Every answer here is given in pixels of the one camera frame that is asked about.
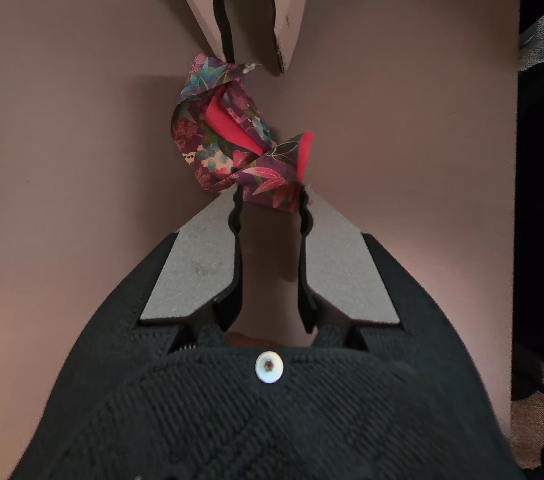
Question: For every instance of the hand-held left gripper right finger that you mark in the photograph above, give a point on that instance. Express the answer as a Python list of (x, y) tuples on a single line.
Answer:
[(340, 271)]

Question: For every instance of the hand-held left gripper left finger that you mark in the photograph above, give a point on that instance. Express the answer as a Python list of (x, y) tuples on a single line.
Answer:
[(195, 267)]

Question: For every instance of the floral patterned origami paper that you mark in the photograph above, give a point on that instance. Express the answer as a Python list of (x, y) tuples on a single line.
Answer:
[(238, 135)]

